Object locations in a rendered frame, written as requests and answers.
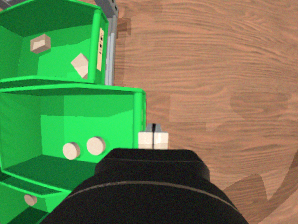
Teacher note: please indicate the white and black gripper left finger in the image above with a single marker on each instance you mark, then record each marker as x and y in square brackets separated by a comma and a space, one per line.
[145, 137]

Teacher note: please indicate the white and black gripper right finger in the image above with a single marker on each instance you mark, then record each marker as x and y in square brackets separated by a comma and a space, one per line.
[160, 140]

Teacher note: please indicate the beige rectangular block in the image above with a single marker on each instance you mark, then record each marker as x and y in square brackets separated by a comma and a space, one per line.
[40, 44]
[80, 63]

